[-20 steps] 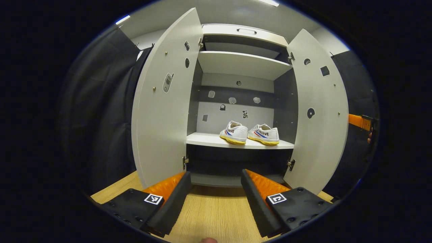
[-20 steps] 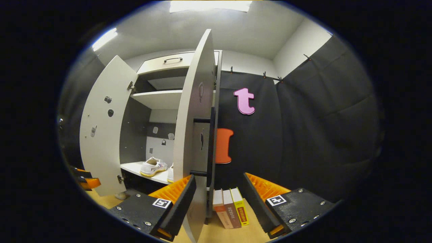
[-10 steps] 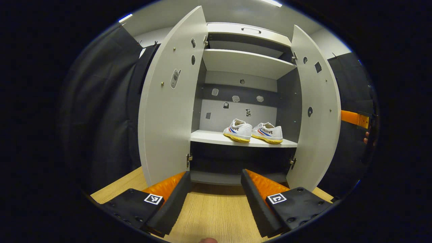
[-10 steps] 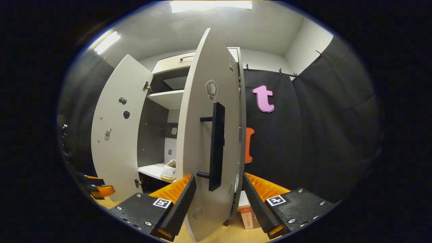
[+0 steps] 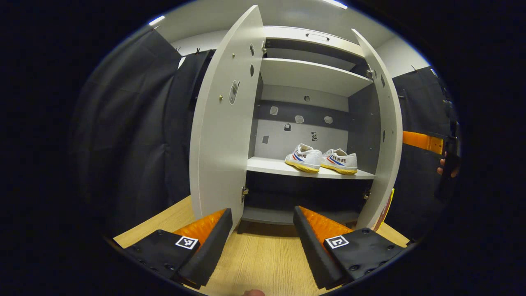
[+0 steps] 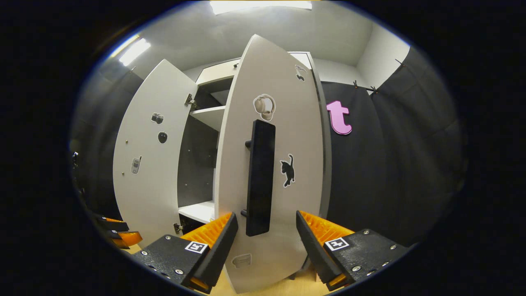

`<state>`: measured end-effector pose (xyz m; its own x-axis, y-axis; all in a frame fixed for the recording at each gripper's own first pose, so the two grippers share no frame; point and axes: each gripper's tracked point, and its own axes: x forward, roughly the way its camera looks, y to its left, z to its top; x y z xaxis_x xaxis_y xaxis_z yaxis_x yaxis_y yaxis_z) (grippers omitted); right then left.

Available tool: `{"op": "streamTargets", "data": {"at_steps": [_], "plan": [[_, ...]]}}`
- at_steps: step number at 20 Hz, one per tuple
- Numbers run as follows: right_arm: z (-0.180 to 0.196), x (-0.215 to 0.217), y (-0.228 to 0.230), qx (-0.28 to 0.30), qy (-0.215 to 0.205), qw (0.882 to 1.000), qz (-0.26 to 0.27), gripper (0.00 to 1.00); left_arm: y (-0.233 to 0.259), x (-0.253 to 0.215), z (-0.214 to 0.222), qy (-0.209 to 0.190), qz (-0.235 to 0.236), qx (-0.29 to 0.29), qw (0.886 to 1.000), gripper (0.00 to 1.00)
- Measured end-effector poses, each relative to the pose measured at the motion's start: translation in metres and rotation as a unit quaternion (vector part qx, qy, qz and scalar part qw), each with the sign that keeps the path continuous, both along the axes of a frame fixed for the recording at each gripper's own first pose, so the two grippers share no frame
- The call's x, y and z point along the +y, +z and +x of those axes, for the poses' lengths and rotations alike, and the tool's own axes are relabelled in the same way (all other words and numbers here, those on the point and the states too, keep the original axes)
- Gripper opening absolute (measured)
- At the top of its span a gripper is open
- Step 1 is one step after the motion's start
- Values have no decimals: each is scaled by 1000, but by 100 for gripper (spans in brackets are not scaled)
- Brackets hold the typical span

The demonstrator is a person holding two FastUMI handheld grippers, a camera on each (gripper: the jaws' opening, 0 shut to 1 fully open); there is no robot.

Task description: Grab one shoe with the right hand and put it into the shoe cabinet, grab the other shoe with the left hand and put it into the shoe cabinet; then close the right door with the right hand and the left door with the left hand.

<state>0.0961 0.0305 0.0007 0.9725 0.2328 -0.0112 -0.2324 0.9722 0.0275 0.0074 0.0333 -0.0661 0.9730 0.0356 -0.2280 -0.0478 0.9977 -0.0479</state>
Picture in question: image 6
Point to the white shoe cabinet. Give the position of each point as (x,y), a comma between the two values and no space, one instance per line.
(197,164)

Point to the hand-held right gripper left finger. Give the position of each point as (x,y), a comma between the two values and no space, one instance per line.
(220,250)

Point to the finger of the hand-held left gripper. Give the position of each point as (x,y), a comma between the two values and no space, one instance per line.
(115,224)
(127,239)

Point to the black backdrop cloth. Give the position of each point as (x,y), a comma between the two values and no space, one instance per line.
(419,144)
(353,172)

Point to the ceiling light panel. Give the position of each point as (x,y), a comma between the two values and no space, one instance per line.
(134,51)

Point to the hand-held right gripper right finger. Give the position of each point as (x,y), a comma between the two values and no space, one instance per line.
(315,253)

